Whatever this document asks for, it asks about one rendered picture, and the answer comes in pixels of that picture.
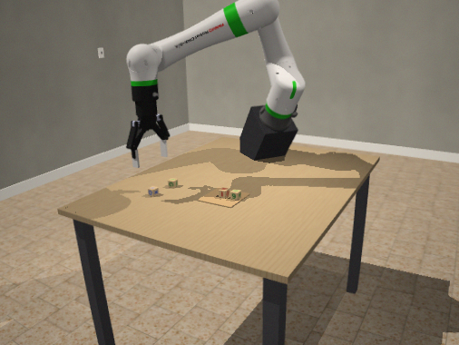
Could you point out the tan flat mat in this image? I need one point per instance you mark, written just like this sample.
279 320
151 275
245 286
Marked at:
213 198

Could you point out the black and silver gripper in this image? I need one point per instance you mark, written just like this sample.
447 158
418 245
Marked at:
136 133

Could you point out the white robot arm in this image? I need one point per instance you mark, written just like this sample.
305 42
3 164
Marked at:
237 19

